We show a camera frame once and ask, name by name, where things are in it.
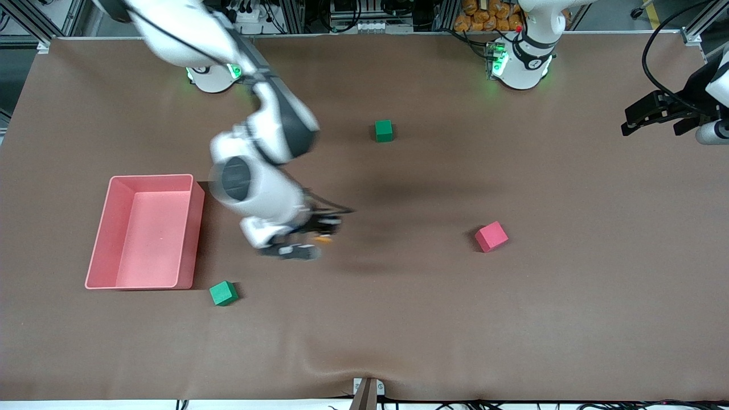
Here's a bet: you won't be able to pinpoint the pink foam cube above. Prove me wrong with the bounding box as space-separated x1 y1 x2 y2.
475 221 509 253

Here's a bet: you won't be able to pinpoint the pink plastic bin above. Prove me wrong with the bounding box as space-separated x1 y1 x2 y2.
85 174 206 290

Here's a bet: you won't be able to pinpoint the orange bagged items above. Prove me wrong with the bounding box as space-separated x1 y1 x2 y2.
454 0 525 32

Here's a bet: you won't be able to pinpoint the grey electronics box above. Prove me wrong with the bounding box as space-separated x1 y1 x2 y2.
330 0 413 34

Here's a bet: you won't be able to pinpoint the brown table mat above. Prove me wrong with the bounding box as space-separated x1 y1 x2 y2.
0 31 729 402

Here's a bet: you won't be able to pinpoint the white power strip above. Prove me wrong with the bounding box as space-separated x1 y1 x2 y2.
225 0 268 35

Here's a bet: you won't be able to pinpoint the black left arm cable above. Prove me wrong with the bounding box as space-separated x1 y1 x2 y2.
642 0 707 109

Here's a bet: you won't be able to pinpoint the aluminium frame profile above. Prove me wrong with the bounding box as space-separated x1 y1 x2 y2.
681 0 729 46
0 0 86 52

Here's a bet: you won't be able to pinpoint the brown support post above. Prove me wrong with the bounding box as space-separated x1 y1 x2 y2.
349 379 379 410

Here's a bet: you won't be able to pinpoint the aluminium frame post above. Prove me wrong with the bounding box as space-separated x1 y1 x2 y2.
284 0 306 34
435 0 457 32

